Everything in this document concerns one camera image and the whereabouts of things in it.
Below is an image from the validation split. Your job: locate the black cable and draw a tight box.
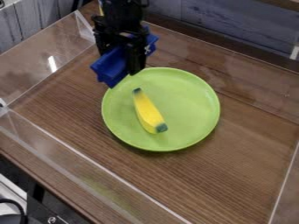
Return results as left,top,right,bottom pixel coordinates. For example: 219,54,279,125
0,199,28,224

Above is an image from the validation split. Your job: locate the green round plate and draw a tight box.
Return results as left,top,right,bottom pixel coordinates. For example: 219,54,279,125
101,67,220,152

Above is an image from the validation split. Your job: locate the yellow toy banana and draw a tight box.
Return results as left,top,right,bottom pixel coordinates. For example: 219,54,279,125
133,87,168,134

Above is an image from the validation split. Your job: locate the clear acrylic enclosure wall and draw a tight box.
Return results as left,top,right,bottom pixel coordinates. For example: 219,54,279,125
0,10,299,224

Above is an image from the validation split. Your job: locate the blue plastic block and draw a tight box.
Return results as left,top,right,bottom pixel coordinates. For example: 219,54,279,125
89,25,159,88

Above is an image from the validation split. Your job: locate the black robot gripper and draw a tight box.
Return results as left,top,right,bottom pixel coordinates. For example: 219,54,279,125
91,0,149,75

